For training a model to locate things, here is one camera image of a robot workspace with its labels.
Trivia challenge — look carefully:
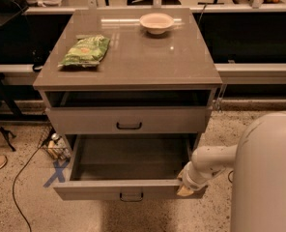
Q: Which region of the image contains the grey drawer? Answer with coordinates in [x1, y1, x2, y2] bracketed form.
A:
[46, 107, 212, 134]
[53, 133, 197, 202]

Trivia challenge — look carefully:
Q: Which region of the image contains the blue tape cross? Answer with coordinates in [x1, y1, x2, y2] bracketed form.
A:
[43, 160, 70, 188]

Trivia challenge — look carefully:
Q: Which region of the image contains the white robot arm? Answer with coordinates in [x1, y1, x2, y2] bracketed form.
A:
[177, 111, 286, 232]

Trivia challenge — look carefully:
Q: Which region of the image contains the grey drawer cabinet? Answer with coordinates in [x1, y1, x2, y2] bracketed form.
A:
[34, 8, 222, 146]

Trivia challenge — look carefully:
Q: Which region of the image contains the black floor cable left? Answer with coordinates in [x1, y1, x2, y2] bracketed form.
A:
[11, 145, 44, 232]

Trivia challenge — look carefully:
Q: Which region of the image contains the green chip bag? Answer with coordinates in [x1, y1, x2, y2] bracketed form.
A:
[59, 35, 110, 68]

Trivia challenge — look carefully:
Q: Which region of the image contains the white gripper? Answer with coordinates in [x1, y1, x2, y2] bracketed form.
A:
[177, 161, 208, 197]

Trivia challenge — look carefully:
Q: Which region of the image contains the grey top drawer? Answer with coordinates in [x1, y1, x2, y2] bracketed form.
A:
[46, 107, 212, 134]

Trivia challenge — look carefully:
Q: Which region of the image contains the wire basket with bottles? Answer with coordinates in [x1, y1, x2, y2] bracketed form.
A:
[38, 126, 72, 160]

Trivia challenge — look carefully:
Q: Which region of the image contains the white bowl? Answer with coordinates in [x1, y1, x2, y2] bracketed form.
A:
[139, 13, 174, 35]

